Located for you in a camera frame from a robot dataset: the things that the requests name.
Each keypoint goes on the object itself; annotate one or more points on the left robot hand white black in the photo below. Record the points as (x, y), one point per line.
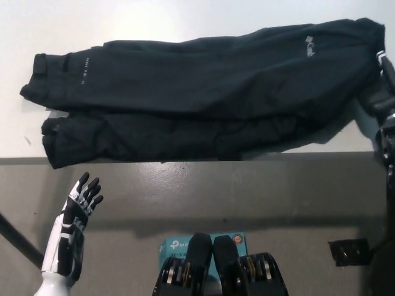
(69, 225)

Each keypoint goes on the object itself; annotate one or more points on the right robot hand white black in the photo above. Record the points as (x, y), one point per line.
(384, 92)

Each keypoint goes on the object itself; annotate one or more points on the black jacket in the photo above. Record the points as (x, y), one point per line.
(185, 98)

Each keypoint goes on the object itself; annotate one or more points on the black table leg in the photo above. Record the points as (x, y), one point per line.
(18, 237)

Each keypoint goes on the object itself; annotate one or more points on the teal tp-link box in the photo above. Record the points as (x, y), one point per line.
(174, 246)

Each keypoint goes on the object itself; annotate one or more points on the grey tape patch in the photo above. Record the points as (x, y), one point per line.
(57, 113)

